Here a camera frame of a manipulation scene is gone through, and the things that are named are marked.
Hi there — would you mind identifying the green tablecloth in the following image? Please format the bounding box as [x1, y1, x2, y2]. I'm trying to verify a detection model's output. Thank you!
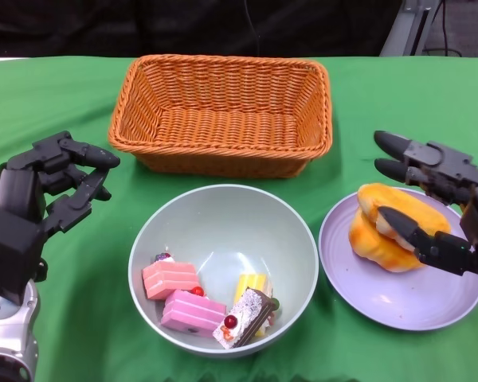
[0, 55, 478, 382]

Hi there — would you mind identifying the salmon pink cake slice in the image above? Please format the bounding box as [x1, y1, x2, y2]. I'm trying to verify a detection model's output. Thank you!
[142, 252, 200, 302]

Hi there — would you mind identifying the orange white striped bread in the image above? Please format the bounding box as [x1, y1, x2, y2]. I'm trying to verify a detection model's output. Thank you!
[349, 210, 427, 274]

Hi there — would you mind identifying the magenta pink cake slice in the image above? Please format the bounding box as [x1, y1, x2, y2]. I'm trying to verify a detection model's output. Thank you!
[161, 286, 228, 339]

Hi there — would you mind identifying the grey-green bowl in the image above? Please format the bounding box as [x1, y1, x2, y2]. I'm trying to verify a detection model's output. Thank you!
[127, 183, 319, 359]

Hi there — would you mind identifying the black floor cable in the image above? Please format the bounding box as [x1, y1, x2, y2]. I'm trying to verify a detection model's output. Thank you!
[421, 0, 463, 57]

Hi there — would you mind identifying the yellow cake slice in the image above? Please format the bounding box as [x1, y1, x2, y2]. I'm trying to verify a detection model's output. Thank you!
[233, 273, 274, 307]

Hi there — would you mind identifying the plain golden bread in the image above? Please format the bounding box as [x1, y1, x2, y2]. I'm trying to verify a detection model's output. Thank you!
[357, 182, 452, 242]

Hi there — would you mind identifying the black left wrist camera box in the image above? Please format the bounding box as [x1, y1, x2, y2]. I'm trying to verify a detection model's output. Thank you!
[0, 205, 47, 298]

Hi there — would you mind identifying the grey metal stand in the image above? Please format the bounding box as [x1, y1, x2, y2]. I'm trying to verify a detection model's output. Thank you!
[380, 0, 441, 57]

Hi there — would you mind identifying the lavender plate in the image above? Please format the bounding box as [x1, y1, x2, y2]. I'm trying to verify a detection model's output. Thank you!
[318, 186, 478, 331]

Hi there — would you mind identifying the thin black hanging cable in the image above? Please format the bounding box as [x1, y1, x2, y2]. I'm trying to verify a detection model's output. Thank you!
[242, 0, 263, 56]

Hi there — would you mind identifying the white chocolate cake slice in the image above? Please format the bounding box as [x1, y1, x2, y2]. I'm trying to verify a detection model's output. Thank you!
[212, 288, 280, 350]

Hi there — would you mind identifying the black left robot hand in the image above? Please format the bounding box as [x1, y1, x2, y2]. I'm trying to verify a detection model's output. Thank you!
[0, 130, 121, 236]

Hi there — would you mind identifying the orange wicker basket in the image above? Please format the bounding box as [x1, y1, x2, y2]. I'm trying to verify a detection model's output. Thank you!
[107, 54, 335, 179]

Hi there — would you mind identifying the black backdrop curtain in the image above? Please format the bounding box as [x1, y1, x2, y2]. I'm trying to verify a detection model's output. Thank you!
[0, 0, 406, 59]

